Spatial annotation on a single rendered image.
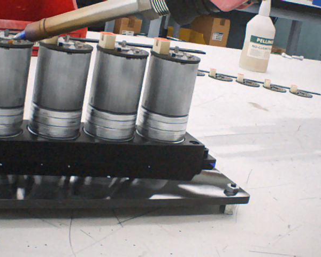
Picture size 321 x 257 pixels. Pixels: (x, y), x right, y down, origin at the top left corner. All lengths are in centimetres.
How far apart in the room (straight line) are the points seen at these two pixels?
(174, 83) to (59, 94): 6
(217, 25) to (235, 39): 64
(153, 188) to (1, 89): 8
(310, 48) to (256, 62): 538
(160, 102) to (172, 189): 5
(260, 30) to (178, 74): 40
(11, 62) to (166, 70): 7
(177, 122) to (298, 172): 10
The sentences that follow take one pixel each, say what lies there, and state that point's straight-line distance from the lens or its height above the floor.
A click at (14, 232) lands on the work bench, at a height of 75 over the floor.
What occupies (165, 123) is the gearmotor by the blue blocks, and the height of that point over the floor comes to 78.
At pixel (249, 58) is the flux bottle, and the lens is 68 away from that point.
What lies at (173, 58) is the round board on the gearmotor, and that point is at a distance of 28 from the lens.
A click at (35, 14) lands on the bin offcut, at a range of 67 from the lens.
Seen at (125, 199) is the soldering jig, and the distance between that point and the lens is 25.
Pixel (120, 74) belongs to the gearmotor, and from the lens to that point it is 27.
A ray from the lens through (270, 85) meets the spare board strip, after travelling 61.
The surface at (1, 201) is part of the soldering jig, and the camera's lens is 23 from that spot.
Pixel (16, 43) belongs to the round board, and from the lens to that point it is 26.
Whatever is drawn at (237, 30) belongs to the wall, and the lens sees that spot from 554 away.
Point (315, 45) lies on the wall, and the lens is 610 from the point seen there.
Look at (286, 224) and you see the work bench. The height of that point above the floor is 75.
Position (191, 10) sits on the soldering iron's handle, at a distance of 22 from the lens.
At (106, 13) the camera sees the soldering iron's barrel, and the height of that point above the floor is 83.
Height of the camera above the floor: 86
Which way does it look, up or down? 16 degrees down
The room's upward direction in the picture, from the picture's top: 11 degrees clockwise
